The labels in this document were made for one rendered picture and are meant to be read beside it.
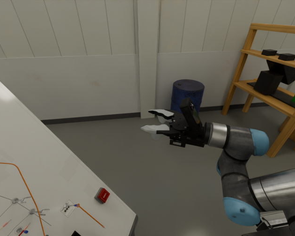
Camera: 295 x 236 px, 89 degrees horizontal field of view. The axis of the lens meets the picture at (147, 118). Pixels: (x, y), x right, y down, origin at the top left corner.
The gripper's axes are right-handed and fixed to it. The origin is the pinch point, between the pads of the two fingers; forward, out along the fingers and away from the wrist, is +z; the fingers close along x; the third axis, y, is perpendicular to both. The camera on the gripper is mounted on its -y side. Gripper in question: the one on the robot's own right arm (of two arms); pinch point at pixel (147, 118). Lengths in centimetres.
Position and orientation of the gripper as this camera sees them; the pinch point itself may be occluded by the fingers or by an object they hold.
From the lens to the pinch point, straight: 50.4
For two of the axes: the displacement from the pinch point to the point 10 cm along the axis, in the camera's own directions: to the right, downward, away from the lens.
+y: 0.4, 7.4, 6.8
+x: 2.9, -6.6, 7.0
